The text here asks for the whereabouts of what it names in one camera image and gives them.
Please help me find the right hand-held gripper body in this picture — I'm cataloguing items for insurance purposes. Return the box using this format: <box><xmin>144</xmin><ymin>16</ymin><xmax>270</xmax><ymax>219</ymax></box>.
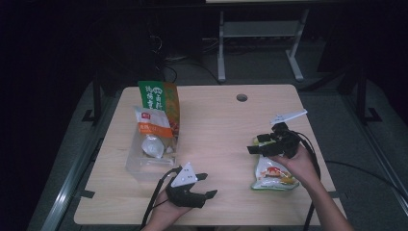
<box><xmin>269</xmin><ymin>109</ymin><xmax>309</xmax><ymax>160</ymax></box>

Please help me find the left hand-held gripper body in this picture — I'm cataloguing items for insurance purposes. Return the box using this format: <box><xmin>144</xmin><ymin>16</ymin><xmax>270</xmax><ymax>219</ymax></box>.
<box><xmin>165</xmin><ymin>161</ymin><xmax>208</xmax><ymax>209</ymax></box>

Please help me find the white and green food packet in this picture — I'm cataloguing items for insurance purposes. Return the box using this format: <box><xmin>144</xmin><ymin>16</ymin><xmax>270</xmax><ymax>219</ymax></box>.
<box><xmin>250</xmin><ymin>136</ymin><xmax>301</xmax><ymax>193</ymax></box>

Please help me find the clear plastic container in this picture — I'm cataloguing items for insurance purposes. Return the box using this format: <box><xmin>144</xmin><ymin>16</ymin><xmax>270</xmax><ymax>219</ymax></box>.
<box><xmin>124</xmin><ymin>107</ymin><xmax>181</xmax><ymax>183</ymax></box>

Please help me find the white and orange food packet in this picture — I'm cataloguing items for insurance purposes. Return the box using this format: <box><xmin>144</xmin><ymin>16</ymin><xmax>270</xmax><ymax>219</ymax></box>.
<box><xmin>132</xmin><ymin>105</ymin><xmax>177</xmax><ymax>160</ymax></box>

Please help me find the green and red food packet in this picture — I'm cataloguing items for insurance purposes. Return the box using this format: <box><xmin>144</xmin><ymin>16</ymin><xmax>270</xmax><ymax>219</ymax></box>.
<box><xmin>138</xmin><ymin>80</ymin><xmax>181</xmax><ymax>140</ymax></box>

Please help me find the person's left hand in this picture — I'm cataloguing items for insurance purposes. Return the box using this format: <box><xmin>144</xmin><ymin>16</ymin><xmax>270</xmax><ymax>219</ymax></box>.
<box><xmin>147</xmin><ymin>189</ymin><xmax>194</xmax><ymax>231</ymax></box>

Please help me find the person's right hand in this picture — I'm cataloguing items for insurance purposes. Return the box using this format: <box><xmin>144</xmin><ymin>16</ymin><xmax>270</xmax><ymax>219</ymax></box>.
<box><xmin>268</xmin><ymin>143</ymin><xmax>319</xmax><ymax>191</ymax></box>

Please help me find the black metal stand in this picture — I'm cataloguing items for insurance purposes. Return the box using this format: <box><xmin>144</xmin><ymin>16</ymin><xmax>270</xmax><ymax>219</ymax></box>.
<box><xmin>81</xmin><ymin>67</ymin><xmax>104</xmax><ymax>127</ymax></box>
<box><xmin>355</xmin><ymin>66</ymin><xmax>383</xmax><ymax>125</ymax></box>

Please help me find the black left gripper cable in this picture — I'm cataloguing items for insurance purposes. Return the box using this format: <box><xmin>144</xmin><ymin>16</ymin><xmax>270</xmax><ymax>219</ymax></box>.
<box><xmin>140</xmin><ymin>166</ymin><xmax>185</xmax><ymax>231</ymax></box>

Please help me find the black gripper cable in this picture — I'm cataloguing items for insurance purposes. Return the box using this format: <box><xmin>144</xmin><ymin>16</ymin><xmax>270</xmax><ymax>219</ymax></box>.
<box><xmin>140</xmin><ymin>166</ymin><xmax>185</xmax><ymax>231</ymax></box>
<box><xmin>288</xmin><ymin>129</ymin><xmax>322</xmax><ymax>231</ymax></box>

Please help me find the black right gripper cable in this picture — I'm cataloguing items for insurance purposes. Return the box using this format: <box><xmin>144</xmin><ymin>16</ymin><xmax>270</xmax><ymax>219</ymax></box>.
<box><xmin>288</xmin><ymin>129</ymin><xmax>322</xmax><ymax>231</ymax></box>

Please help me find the black floor cable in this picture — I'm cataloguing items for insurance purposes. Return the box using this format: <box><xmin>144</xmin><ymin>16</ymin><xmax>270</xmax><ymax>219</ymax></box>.
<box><xmin>324</xmin><ymin>159</ymin><xmax>408</xmax><ymax>200</ymax></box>

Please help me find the grey aluminium rail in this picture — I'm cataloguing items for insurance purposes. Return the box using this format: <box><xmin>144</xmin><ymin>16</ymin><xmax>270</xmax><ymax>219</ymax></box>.
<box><xmin>344</xmin><ymin>95</ymin><xmax>408</xmax><ymax>206</ymax></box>
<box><xmin>39</xmin><ymin>138</ymin><xmax>107</xmax><ymax>231</ymax></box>

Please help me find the white metal table frame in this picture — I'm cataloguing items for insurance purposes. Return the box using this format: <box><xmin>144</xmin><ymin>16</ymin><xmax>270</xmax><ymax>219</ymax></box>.
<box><xmin>217</xmin><ymin>8</ymin><xmax>311</xmax><ymax>83</ymax></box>

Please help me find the tangle of black cables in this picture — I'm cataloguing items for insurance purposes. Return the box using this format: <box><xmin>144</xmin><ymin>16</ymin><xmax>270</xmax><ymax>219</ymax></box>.
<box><xmin>147</xmin><ymin>32</ymin><xmax>223</xmax><ymax>87</ymax></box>

